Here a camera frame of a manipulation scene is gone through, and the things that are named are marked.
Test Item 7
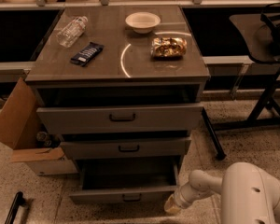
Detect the grey drawer cabinet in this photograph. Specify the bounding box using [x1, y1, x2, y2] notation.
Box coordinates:
[24, 5, 211, 161]

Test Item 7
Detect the black side table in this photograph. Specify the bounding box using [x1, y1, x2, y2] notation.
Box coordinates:
[229, 1, 280, 132]

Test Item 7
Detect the grey bottom drawer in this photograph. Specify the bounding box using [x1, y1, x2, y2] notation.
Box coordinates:
[70, 156, 180, 204]

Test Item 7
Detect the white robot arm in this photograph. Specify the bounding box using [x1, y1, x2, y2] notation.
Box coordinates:
[164, 162, 280, 224]

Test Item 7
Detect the black bar on floor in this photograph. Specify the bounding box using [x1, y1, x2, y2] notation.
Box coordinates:
[5, 191, 26, 224]

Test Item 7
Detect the dark blue snack bar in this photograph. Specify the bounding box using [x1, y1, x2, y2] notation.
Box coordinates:
[70, 42, 104, 66]

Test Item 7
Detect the grey drawer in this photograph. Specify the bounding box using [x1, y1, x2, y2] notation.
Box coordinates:
[37, 104, 203, 134]
[70, 156, 180, 204]
[61, 137, 190, 160]

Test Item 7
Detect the open cardboard box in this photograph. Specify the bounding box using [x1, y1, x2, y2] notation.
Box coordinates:
[0, 78, 77, 175]

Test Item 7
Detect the clear plastic water bottle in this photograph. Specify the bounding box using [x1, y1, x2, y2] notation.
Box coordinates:
[56, 16, 88, 48]

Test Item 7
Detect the grey top drawer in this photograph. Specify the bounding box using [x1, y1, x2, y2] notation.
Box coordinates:
[37, 104, 203, 134]

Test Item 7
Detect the black cabinet leg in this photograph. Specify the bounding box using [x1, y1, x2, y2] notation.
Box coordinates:
[202, 109, 226, 161]

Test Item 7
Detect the gold foil snack bag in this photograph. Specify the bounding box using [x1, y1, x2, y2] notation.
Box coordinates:
[151, 37, 188, 58]

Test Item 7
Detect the white paper bowl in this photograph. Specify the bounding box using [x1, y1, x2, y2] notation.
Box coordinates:
[125, 12, 161, 34]

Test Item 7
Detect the grey middle drawer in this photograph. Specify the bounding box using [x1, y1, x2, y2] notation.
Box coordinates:
[61, 137, 190, 160]

